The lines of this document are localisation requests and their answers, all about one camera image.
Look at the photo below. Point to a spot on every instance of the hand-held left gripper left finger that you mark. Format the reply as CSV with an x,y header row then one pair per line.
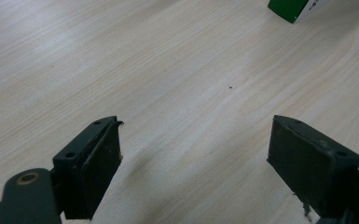
x,y
88,174

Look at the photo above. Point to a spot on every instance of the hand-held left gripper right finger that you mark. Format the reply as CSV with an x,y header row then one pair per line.
x,y
307,168

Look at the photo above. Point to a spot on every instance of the green and white box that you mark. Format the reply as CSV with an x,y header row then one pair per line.
x,y
289,9

